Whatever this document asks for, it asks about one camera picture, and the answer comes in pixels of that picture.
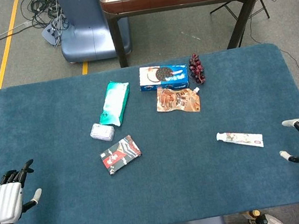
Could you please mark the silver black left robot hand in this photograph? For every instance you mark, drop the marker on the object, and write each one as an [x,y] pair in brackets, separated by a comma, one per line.
[5,201]

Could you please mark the white toothpaste tube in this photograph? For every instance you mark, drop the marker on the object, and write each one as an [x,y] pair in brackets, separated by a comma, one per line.
[242,138]

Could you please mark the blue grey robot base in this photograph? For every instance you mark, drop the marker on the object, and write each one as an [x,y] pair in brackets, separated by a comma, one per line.
[85,28]

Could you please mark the dark glass bottle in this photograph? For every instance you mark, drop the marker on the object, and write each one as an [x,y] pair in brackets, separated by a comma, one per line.
[259,219]

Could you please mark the small lavender tissue pack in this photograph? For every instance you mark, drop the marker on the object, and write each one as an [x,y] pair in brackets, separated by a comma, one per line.
[102,132]

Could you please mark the black red printed box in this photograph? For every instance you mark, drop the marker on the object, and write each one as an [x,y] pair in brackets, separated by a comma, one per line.
[120,155]

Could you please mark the green wet wipes pack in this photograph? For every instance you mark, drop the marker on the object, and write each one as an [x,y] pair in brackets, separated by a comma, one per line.
[115,103]

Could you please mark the dark red grape bunch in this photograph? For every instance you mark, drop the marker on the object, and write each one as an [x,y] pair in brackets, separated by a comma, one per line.
[196,69]

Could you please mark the blue table mat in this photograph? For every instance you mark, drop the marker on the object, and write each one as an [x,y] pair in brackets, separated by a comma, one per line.
[176,176]

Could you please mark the brown spout pouch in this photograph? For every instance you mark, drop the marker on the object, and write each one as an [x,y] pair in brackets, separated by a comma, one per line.
[177,100]

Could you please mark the blue cookie box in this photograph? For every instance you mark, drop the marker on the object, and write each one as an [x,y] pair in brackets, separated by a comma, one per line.
[164,77]

